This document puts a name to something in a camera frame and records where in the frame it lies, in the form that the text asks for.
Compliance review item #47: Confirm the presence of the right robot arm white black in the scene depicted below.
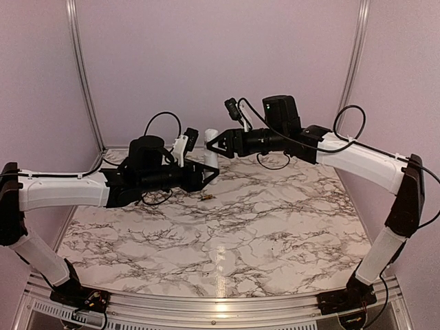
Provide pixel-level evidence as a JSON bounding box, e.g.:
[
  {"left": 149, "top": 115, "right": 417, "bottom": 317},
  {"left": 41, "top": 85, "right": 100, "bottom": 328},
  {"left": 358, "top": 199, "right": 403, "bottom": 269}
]
[{"left": 206, "top": 95, "right": 424, "bottom": 308}]

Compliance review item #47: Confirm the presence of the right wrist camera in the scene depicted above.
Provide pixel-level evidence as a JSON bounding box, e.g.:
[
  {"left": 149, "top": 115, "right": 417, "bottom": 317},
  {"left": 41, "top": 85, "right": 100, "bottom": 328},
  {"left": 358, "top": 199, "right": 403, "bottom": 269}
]
[{"left": 224, "top": 98, "right": 253, "bottom": 132}]

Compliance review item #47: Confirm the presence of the aluminium frame post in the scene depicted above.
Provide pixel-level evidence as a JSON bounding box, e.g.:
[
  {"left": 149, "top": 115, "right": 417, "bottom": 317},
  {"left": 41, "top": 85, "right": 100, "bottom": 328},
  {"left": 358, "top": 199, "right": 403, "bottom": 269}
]
[
  {"left": 65, "top": 0, "right": 105, "bottom": 153},
  {"left": 336, "top": 0, "right": 371, "bottom": 113}
]

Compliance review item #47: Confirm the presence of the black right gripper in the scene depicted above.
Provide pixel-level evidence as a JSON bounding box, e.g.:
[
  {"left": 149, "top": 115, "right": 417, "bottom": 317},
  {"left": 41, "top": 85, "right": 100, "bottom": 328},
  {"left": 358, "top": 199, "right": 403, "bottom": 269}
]
[{"left": 206, "top": 126, "right": 287, "bottom": 159}]

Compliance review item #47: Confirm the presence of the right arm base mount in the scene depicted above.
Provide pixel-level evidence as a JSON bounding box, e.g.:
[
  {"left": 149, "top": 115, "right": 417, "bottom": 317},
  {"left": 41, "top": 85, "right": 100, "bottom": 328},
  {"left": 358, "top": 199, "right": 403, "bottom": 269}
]
[{"left": 317, "top": 285, "right": 377, "bottom": 315}]

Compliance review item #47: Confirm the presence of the white remote control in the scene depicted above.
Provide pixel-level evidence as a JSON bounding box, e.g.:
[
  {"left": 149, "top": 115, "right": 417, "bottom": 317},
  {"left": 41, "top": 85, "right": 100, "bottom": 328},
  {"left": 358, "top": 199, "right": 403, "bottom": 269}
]
[{"left": 203, "top": 129, "right": 219, "bottom": 168}]

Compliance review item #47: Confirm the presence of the front aluminium rail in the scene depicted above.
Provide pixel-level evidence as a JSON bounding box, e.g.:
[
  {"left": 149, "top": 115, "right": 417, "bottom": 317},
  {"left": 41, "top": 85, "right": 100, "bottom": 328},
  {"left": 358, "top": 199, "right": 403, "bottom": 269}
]
[{"left": 12, "top": 274, "right": 413, "bottom": 329}]

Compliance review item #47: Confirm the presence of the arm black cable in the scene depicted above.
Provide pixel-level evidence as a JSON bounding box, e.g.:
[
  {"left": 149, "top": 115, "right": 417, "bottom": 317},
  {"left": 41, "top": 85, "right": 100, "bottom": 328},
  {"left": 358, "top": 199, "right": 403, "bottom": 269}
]
[
  {"left": 240, "top": 98, "right": 434, "bottom": 296},
  {"left": 0, "top": 111, "right": 183, "bottom": 207}
]

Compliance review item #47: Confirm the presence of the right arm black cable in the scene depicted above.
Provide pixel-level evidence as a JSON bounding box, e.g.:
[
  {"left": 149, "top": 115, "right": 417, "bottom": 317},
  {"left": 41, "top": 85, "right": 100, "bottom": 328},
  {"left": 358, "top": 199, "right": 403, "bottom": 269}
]
[{"left": 240, "top": 98, "right": 434, "bottom": 296}]

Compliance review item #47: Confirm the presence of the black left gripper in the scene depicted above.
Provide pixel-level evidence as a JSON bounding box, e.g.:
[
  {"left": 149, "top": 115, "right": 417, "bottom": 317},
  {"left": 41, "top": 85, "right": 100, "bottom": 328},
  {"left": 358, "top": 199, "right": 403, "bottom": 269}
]
[{"left": 139, "top": 157, "right": 220, "bottom": 193}]

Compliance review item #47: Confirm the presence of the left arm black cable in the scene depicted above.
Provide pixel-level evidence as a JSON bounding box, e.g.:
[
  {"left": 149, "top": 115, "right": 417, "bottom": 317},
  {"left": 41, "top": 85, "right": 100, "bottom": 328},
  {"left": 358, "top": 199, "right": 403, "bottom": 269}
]
[{"left": 0, "top": 111, "right": 183, "bottom": 207}]

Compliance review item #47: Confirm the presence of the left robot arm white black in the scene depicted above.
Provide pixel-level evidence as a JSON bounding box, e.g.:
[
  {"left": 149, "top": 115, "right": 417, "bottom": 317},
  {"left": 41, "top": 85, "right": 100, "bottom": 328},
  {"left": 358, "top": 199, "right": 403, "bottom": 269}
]
[{"left": 1, "top": 135, "right": 219, "bottom": 306}]

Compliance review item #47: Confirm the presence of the left aluminium frame post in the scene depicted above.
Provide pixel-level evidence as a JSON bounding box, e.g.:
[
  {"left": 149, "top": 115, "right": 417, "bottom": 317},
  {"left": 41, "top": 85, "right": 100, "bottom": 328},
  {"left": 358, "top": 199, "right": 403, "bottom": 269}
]
[{"left": 65, "top": 0, "right": 105, "bottom": 153}]

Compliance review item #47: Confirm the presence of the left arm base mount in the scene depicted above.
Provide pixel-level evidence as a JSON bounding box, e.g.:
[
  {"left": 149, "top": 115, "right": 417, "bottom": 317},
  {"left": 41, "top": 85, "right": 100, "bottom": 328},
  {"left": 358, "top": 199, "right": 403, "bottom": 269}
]
[{"left": 50, "top": 285, "right": 110, "bottom": 313}]

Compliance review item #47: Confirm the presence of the right aluminium frame post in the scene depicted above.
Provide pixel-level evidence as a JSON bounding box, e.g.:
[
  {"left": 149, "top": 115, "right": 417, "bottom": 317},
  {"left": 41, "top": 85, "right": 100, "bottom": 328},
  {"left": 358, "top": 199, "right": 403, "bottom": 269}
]
[{"left": 336, "top": 0, "right": 371, "bottom": 113}]

